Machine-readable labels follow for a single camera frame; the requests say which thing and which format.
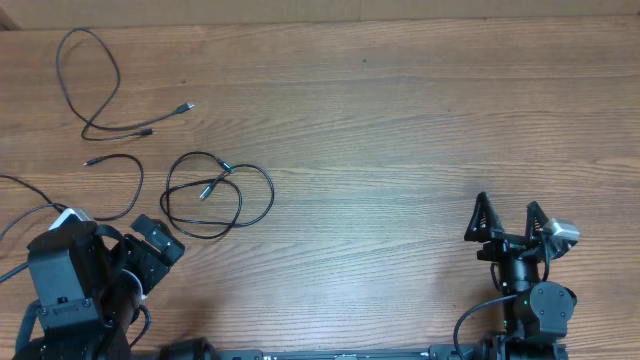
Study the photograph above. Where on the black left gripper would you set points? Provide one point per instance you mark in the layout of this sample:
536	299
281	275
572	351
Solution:
152	268

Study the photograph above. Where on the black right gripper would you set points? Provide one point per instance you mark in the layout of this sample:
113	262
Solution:
489	227

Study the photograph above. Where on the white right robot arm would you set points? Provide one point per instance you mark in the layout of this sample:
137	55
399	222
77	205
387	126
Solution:
536	311

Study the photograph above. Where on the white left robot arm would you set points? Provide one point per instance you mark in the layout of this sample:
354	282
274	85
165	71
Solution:
91	281

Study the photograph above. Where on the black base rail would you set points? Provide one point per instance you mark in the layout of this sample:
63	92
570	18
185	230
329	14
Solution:
200	348

